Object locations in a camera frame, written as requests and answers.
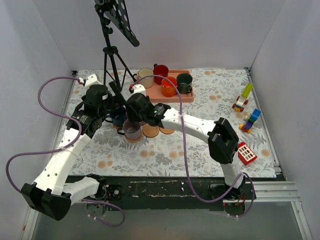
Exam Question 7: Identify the orange mug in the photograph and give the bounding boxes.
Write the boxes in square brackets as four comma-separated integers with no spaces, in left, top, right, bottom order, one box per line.
[161,76,178,98]

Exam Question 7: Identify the toy brick car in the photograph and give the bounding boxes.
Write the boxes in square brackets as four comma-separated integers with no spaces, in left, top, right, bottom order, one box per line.
[232,83,254,113]

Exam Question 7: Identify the black music stand tripod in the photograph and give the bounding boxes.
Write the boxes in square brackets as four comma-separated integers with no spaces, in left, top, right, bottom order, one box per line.
[94,0,140,91]

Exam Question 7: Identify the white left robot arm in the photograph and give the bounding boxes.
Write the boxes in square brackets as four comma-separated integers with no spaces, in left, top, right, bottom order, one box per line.
[20,74,125,221]

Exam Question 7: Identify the blue green toy bricks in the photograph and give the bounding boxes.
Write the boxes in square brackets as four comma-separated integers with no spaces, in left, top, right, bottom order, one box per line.
[238,108,261,133]

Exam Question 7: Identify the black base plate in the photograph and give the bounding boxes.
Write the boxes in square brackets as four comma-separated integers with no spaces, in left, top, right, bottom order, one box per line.
[44,174,286,212]

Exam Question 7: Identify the dark green mug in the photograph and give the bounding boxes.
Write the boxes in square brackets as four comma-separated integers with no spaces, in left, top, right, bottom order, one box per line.
[176,73,193,94]

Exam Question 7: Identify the grey lilac mug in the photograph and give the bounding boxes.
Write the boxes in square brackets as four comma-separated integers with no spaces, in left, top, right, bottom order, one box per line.
[117,119,142,141]

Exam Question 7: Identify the red toy brick window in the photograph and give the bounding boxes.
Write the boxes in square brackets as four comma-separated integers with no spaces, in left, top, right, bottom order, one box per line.
[237,142,258,166]

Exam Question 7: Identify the woven cork coaster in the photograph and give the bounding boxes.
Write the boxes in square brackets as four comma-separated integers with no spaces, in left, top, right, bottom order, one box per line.
[124,133,144,143]

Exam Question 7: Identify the cream enamel mug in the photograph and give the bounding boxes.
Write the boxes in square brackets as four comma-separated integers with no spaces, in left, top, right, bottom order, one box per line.
[136,68,154,89]

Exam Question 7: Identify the light wooden coaster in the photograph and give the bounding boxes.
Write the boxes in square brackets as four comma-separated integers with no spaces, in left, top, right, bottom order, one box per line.
[142,123,160,138]
[159,127,175,135]

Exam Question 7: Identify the dark blue mug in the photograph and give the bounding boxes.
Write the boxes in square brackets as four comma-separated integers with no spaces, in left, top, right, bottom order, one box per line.
[105,106,127,127]

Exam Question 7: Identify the pink serving tray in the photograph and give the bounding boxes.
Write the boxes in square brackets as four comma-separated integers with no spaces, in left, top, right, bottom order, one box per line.
[145,69,195,104]

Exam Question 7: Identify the floral table mat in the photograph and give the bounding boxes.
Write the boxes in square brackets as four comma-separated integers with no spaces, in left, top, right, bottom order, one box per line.
[70,68,276,178]

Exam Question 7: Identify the red mug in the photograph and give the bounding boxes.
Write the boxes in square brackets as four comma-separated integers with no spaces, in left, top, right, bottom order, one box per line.
[153,63,169,85]

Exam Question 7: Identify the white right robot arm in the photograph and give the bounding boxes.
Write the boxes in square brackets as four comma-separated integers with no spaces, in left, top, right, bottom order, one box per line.
[126,84,245,199]

